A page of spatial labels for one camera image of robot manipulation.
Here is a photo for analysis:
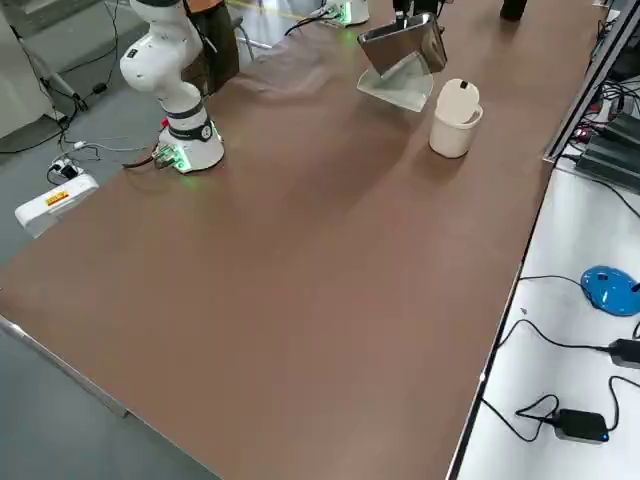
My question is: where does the small white lidded bin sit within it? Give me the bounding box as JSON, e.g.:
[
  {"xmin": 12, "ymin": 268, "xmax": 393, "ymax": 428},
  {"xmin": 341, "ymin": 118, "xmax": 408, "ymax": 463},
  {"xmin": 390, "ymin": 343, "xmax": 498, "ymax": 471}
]
[{"xmin": 428, "ymin": 78, "xmax": 485, "ymax": 159}]

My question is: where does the black power adapter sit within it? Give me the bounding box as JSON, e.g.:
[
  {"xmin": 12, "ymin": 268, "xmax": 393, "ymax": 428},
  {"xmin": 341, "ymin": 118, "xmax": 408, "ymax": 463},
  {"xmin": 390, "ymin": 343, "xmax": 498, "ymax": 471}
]
[
  {"xmin": 554, "ymin": 408, "xmax": 610, "ymax": 444},
  {"xmin": 610, "ymin": 338, "xmax": 640, "ymax": 370}
]

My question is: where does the white socket strip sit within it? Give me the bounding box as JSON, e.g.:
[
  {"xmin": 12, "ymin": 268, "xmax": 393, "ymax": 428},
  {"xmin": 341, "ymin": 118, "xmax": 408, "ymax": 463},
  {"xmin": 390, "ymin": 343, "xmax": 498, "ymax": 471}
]
[{"xmin": 47, "ymin": 157, "xmax": 84, "ymax": 181}]

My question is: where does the blue round device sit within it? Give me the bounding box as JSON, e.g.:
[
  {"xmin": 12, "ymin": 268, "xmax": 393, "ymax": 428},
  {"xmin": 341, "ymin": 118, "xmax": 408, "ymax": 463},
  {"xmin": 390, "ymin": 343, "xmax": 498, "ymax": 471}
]
[{"xmin": 580, "ymin": 265, "xmax": 640, "ymax": 317}]

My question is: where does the aluminium frame post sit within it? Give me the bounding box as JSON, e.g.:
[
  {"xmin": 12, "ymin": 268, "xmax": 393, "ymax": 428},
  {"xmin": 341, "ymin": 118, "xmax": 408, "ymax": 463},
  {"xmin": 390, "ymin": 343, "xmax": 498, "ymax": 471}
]
[{"xmin": 543, "ymin": 0, "xmax": 640, "ymax": 164}]

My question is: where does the white power box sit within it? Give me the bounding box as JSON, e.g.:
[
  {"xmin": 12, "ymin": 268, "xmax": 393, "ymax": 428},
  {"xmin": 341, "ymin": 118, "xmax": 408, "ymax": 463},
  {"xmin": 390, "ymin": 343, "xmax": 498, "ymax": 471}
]
[{"xmin": 13, "ymin": 174, "xmax": 101, "ymax": 239}]

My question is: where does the rectangular metal tray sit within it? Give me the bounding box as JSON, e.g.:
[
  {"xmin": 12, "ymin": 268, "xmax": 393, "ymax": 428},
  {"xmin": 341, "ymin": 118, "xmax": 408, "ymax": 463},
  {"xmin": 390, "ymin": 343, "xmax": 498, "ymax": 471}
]
[{"xmin": 357, "ymin": 13, "xmax": 449, "ymax": 81}]

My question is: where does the black cable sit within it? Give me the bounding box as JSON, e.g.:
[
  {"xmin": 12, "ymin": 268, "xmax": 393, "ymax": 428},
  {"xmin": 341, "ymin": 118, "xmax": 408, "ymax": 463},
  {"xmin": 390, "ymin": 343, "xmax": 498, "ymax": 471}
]
[
  {"xmin": 492, "ymin": 319, "xmax": 616, "ymax": 361},
  {"xmin": 479, "ymin": 372, "xmax": 621, "ymax": 444}
]

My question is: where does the person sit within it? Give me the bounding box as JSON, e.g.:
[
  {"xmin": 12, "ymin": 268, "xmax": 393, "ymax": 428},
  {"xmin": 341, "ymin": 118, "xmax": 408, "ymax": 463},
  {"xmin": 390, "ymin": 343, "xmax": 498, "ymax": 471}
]
[{"xmin": 182, "ymin": 0, "xmax": 241, "ymax": 96}]

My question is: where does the black power brick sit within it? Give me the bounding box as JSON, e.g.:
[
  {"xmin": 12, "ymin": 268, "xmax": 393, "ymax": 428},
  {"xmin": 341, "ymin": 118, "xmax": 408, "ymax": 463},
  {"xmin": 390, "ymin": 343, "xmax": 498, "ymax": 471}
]
[
  {"xmin": 604, "ymin": 112, "xmax": 640, "ymax": 147},
  {"xmin": 574, "ymin": 134, "xmax": 640, "ymax": 194}
]

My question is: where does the black cylindrical vase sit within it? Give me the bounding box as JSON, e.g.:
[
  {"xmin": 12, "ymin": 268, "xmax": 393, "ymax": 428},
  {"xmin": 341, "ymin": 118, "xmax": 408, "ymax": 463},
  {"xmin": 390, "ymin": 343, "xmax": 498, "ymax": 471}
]
[{"xmin": 499, "ymin": 0, "xmax": 531, "ymax": 22}]

